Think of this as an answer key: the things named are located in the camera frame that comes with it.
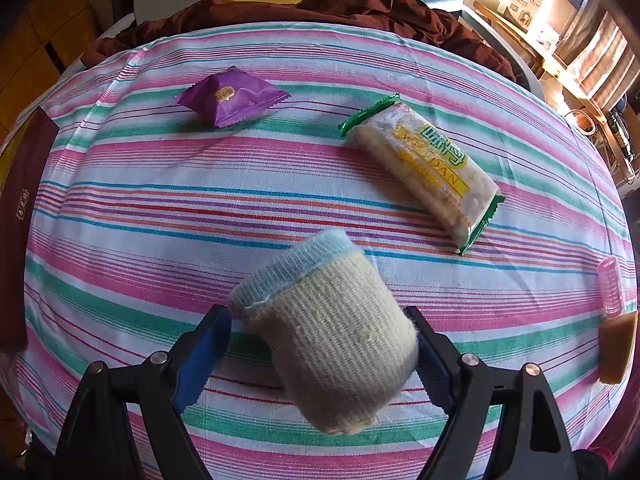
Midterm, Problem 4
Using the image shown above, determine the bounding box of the brown blanket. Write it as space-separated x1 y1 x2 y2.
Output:
82 0 519 86

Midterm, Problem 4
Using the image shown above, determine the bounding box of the purple snack packet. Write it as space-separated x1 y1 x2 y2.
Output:
173 66 292 129

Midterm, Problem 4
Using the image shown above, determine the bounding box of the green rice cracker packet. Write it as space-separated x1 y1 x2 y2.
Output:
338 93 506 256

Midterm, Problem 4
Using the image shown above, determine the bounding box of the patterned beige curtain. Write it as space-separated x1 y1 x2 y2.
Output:
555 0 640 112

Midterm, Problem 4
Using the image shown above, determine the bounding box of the wooden windowsill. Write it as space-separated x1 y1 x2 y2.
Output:
470 0 608 106

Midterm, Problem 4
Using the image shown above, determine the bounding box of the cluttered wooden desk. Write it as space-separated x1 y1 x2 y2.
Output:
560 75 640 186

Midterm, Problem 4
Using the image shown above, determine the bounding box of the pink hair roller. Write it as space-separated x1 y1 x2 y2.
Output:
596 256 626 318

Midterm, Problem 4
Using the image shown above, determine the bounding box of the white cardboard box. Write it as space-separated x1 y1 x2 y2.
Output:
504 0 547 29

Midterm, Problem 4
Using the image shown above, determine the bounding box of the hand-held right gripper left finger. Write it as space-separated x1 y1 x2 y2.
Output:
52 305 234 480

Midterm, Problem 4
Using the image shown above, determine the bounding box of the wooden wardrobe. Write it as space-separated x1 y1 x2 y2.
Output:
0 0 121 137

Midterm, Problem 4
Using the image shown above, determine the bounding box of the yellow sponge block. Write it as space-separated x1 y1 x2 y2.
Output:
598 310 639 386

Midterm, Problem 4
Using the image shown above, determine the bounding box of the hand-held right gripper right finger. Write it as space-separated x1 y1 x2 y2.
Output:
402 305 581 480

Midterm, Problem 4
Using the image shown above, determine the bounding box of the striped bedsheet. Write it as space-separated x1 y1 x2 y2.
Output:
0 12 638 480

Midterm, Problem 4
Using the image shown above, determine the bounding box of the cream knitted sock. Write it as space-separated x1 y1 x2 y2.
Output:
229 227 420 436

